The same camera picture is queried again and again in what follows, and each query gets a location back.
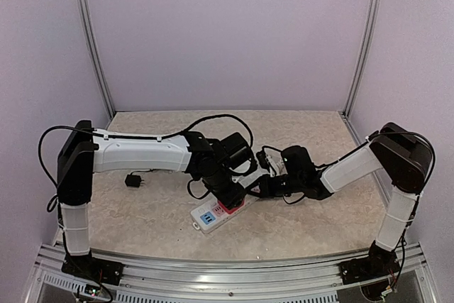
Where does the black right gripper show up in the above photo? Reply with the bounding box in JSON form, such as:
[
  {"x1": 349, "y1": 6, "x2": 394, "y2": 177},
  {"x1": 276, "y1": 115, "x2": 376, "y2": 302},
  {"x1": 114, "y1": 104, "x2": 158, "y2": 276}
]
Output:
[{"x1": 247, "y1": 175, "x2": 303, "y2": 199}]

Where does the left aluminium frame post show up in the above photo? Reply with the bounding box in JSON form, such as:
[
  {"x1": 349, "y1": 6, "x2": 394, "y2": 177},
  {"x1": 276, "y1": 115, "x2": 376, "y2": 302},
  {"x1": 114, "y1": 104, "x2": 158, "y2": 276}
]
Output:
[{"x1": 77, "y1": 0, "x2": 116, "y2": 119}]

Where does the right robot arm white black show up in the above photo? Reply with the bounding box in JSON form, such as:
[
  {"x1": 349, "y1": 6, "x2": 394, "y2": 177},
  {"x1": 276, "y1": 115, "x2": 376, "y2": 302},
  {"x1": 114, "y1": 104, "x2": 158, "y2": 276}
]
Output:
[{"x1": 257, "y1": 122, "x2": 436, "y2": 277}]

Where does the right aluminium frame post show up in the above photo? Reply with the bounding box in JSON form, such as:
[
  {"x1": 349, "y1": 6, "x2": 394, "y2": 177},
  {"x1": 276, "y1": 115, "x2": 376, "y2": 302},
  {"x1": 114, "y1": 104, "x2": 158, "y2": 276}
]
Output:
[{"x1": 343, "y1": 0, "x2": 380, "y2": 119}]

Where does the black power adapter with cable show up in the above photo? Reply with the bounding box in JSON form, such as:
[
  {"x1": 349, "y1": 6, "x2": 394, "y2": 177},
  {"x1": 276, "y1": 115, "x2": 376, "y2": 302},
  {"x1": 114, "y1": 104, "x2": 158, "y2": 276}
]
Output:
[{"x1": 124, "y1": 169, "x2": 173, "y2": 188}]

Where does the aluminium frame post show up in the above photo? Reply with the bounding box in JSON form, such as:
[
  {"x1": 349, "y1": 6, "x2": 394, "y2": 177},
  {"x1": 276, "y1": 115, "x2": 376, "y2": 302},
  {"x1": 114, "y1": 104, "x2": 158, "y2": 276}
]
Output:
[
  {"x1": 77, "y1": 0, "x2": 116, "y2": 119},
  {"x1": 343, "y1": 0, "x2": 380, "y2": 119}
]

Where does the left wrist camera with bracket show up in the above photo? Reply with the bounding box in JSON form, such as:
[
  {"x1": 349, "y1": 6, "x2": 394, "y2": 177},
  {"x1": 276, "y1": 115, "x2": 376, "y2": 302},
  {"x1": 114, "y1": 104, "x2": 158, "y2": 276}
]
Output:
[{"x1": 232, "y1": 169, "x2": 262, "y2": 189}]

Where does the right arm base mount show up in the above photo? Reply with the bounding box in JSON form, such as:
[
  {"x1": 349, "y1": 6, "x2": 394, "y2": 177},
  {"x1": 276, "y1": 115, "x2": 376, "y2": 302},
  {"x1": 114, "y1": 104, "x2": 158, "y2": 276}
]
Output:
[{"x1": 338, "y1": 255, "x2": 400, "y2": 285}]

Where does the white multicolour power strip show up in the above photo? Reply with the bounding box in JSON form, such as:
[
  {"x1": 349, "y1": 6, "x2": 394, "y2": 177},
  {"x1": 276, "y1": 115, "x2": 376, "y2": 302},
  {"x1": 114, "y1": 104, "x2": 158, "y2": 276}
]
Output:
[{"x1": 189, "y1": 175, "x2": 263, "y2": 236}]

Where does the red cube socket adapter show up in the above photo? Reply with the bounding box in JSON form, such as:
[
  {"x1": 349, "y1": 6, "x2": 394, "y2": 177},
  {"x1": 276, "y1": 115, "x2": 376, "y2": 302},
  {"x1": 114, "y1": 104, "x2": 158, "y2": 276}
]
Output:
[{"x1": 214, "y1": 200, "x2": 245, "y2": 216}]

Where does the small circuit board with led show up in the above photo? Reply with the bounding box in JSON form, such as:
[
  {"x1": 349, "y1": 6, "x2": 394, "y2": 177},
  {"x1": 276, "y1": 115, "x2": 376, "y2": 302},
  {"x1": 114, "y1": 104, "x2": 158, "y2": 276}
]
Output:
[{"x1": 83, "y1": 284, "x2": 103, "y2": 297}]

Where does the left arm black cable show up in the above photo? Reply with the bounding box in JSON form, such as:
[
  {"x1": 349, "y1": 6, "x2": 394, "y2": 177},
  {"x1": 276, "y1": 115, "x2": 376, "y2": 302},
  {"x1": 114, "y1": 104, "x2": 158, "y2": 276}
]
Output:
[{"x1": 37, "y1": 114, "x2": 255, "y2": 214}]

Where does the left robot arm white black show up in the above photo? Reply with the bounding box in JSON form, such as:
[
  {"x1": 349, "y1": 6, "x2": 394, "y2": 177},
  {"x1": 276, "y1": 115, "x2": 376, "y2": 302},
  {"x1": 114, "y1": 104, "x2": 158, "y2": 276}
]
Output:
[{"x1": 57, "y1": 121, "x2": 256, "y2": 278}]

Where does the front aluminium rail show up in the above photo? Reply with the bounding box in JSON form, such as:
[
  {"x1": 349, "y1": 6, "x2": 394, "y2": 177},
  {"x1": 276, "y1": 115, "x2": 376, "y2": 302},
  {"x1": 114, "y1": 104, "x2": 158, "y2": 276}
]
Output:
[{"x1": 22, "y1": 244, "x2": 436, "y2": 302}]

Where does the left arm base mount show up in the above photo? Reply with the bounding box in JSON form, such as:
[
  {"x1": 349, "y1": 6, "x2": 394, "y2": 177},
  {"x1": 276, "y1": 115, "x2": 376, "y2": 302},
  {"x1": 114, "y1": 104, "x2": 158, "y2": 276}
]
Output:
[{"x1": 62, "y1": 254, "x2": 124, "y2": 286}]

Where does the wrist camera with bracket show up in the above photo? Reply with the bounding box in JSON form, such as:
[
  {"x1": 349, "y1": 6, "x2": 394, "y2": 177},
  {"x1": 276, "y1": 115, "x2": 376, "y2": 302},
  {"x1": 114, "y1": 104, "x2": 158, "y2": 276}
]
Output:
[
  {"x1": 232, "y1": 169, "x2": 262, "y2": 189},
  {"x1": 256, "y1": 145, "x2": 284, "y2": 177}
]

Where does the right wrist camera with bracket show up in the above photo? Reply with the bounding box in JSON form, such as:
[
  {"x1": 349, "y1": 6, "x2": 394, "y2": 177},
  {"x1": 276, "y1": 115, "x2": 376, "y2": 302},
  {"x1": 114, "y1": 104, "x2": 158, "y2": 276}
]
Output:
[{"x1": 256, "y1": 145, "x2": 284, "y2": 177}]

